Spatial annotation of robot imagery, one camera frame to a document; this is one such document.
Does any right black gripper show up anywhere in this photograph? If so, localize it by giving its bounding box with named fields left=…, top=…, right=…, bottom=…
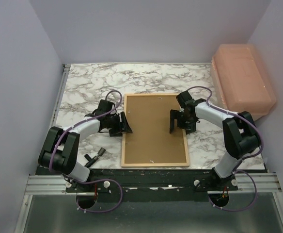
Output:
left=169, top=109, right=195, bottom=135

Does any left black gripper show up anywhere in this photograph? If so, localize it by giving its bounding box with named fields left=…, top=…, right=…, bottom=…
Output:
left=107, top=112, right=133, bottom=137

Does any brown cardboard backing board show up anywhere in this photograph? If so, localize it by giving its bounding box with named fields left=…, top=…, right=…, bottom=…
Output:
left=123, top=95, right=188, bottom=165

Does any light wooden picture frame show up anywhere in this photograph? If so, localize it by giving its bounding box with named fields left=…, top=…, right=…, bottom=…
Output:
left=120, top=93, right=191, bottom=168

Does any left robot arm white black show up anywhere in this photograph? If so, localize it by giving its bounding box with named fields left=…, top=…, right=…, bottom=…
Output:
left=38, top=100, right=132, bottom=192

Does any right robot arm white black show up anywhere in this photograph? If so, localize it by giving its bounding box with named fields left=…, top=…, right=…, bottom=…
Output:
left=169, top=91, right=262, bottom=190

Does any translucent pink plastic box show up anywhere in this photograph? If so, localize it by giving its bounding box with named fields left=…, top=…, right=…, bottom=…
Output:
left=210, top=44, right=277, bottom=120

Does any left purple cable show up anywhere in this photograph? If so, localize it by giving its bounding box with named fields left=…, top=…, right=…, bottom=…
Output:
left=48, top=90, right=124, bottom=214

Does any purple cable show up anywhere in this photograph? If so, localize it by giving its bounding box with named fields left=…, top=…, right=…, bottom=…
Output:
left=48, top=90, right=124, bottom=214
left=186, top=86, right=264, bottom=212

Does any black T-handle tool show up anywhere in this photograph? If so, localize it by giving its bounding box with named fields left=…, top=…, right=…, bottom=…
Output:
left=84, top=148, right=106, bottom=168

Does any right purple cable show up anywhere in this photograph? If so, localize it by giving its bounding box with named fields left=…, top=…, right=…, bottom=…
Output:
left=186, top=86, right=264, bottom=212

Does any black mounting base rail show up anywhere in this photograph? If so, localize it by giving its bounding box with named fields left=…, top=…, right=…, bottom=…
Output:
left=66, top=168, right=238, bottom=203

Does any aluminium extrusion rail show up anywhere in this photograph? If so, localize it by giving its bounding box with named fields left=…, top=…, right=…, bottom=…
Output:
left=24, top=174, right=72, bottom=195

